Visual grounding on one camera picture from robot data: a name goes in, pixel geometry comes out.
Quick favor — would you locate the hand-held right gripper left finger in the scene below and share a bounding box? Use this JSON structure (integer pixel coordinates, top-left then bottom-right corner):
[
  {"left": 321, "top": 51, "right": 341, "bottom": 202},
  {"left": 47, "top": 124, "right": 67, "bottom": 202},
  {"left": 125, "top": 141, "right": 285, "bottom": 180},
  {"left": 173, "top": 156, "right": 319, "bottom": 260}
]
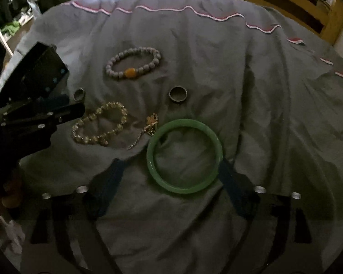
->
[{"left": 20, "top": 158, "right": 126, "bottom": 274}]

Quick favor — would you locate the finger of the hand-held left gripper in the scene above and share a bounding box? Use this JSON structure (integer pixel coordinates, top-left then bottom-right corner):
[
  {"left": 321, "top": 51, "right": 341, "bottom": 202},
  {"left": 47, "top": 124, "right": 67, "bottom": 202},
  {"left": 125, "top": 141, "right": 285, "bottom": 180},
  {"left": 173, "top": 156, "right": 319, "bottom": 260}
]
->
[
  {"left": 0, "top": 94, "right": 86, "bottom": 132},
  {"left": 0, "top": 42, "right": 70, "bottom": 103}
]

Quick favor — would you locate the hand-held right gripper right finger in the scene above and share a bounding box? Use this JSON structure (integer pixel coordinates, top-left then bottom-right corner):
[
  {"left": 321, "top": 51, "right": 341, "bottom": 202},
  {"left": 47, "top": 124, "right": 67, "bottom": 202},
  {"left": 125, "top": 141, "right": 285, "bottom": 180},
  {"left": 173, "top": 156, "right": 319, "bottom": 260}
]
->
[{"left": 217, "top": 158, "right": 324, "bottom": 274}]

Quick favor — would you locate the green jade bangle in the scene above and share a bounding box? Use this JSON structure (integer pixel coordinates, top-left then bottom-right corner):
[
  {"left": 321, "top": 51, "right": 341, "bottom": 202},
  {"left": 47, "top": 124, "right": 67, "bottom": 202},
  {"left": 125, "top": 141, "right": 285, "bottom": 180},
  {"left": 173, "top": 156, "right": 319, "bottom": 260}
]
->
[{"left": 146, "top": 119, "right": 224, "bottom": 195}]

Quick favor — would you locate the person's left hand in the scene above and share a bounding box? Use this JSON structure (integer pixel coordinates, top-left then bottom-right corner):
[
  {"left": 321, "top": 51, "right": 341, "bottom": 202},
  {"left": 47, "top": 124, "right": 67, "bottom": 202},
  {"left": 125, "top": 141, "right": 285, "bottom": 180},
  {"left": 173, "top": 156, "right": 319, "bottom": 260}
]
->
[{"left": 0, "top": 166, "right": 22, "bottom": 220}]

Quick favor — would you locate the green cloth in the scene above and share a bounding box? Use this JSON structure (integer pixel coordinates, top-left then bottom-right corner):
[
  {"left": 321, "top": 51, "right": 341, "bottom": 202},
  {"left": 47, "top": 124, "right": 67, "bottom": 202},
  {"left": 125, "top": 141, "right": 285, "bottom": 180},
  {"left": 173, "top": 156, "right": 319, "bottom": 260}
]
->
[{"left": 0, "top": 21, "right": 21, "bottom": 36}]

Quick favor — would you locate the white furniture edge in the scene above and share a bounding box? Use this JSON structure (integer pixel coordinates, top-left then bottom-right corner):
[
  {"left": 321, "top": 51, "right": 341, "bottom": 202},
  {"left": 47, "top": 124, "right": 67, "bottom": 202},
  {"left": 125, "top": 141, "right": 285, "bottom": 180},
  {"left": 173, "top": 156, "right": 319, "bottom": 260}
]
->
[{"left": 0, "top": 13, "right": 14, "bottom": 57}]

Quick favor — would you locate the grey blanket with pink trim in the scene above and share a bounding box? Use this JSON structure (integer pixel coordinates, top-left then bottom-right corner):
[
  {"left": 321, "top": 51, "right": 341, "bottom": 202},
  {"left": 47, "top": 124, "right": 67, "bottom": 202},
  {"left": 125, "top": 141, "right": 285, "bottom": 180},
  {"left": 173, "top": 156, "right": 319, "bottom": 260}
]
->
[{"left": 0, "top": 0, "right": 343, "bottom": 274}]

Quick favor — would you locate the white crumpled cloth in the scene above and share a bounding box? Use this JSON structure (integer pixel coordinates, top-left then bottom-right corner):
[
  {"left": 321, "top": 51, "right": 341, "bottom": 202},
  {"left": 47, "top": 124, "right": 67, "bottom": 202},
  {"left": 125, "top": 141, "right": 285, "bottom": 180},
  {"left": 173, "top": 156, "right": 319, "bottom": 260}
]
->
[{"left": 0, "top": 215, "right": 26, "bottom": 254}]

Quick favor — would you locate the gold flower chain bracelet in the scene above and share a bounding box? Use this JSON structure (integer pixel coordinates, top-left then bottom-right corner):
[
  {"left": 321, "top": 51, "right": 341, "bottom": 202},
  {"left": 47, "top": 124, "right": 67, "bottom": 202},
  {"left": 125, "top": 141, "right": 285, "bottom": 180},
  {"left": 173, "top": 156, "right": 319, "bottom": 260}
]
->
[{"left": 127, "top": 113, "right": 159, "bottom": 151}]

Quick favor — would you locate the grey bead bracelet orange bead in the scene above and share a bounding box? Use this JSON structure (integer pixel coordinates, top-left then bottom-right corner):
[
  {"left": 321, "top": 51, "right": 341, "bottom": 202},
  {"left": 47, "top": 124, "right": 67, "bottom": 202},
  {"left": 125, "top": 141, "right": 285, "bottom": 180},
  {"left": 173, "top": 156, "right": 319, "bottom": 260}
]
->
[{"left": 105, "top": 47, "right": 162, "bottom": 80}]

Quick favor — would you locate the wide silver ring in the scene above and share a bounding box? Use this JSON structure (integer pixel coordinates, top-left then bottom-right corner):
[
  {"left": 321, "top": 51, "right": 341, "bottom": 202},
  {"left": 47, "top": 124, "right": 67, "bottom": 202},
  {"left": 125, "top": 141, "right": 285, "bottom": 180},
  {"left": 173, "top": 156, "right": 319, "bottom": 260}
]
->
[{"left": 169, "top": 86, "right": 188, "bottom": 103}]

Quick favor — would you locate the wooden bed frame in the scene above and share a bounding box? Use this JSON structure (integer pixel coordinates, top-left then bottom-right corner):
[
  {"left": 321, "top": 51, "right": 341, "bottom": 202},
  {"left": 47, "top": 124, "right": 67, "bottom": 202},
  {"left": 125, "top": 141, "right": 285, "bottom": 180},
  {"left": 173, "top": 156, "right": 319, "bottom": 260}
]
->
[{"left": 70, "top": 0, "right": 343, "bottom": 46}]

